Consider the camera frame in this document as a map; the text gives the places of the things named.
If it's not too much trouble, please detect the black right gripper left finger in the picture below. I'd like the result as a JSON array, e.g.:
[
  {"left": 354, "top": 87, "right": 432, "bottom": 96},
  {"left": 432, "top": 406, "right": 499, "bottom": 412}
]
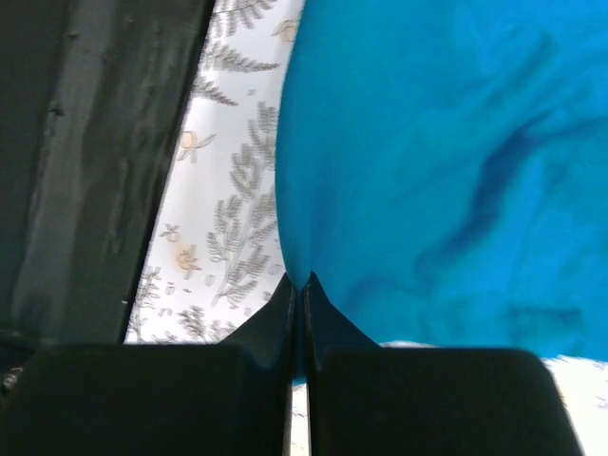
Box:
[{"left": 1, "top": 279, "right": 295, "bottom": 455}]

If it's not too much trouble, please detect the blue t shirt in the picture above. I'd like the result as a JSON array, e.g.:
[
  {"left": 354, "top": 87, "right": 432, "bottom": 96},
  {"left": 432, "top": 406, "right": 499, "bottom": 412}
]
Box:
[{"left": 275, "top": 1, "right": 607, "bottom": 361}]

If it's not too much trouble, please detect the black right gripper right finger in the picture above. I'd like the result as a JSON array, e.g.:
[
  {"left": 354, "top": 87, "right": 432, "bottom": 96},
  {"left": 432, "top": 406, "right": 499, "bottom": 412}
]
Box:
[{"left": 302, "top": 276, "right": 581, "bottom": 456}]

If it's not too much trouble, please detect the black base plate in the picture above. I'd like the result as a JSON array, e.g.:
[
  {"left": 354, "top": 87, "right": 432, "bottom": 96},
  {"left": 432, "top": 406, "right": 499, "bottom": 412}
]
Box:
[{"left": 1, "top": 1, "right": 213, "bottom": 349}]

